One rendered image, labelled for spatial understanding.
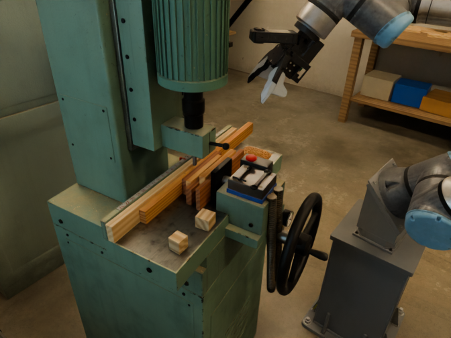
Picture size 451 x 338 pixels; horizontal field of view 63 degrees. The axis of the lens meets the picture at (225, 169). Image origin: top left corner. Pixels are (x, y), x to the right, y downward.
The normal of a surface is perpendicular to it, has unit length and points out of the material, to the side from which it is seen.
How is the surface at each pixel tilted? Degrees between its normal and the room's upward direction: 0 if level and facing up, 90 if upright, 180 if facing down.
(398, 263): 0
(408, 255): 0
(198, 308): 90
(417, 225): 105
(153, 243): 0
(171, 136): 90
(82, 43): 90
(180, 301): 90
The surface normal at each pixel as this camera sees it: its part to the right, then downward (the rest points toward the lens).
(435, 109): -0.70, 0.36
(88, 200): 0.03, -0.84
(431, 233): -0.54, 0.64
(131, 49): -0.49, 0.45
